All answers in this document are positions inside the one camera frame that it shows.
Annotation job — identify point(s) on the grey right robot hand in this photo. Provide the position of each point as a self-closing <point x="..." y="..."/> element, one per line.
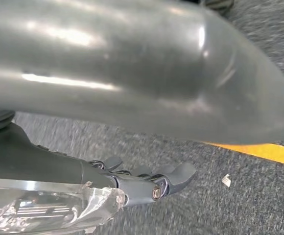
<point x="34" y="168"/>

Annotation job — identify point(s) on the small white floor scrap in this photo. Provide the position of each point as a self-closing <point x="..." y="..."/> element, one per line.
<point x="226" y="180"/>

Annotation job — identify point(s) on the yellow floor tape outline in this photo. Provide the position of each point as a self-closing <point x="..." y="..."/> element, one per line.
<point x="266" y="151"/>

